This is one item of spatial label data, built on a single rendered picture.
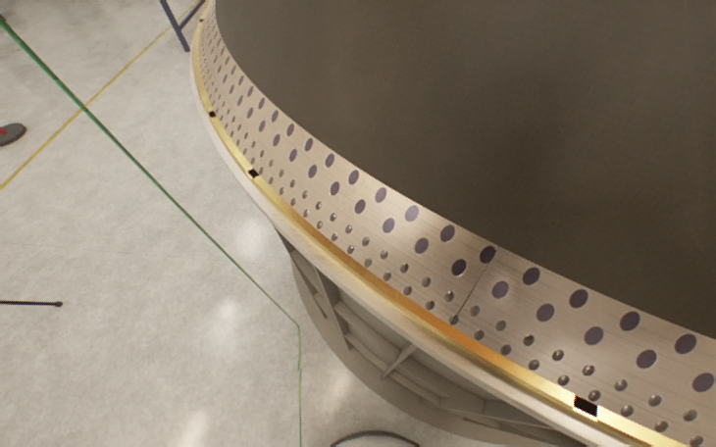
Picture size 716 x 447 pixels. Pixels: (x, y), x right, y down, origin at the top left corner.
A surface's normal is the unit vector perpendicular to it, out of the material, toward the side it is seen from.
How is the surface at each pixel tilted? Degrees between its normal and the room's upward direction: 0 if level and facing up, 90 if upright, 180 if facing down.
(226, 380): 0
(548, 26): 62
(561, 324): 43
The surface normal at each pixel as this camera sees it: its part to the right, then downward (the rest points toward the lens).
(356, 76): -0.63, 0.29
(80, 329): -0.03, -0.54
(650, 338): -0.33, 0.12
